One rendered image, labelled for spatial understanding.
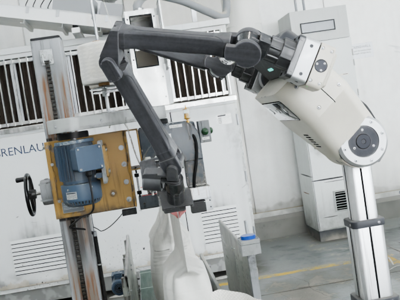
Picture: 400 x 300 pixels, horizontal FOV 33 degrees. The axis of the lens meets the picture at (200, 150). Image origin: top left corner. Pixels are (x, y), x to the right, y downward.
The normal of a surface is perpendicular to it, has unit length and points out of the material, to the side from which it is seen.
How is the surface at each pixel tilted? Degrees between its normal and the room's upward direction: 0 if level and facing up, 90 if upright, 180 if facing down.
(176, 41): 115
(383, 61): 90
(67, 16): 90
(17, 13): 90
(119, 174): 90
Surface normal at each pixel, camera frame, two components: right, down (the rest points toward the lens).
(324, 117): 0.50, 0.40
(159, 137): -0.07, 0.51
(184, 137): 0.10, 0.04
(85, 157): 0.51, -0.03
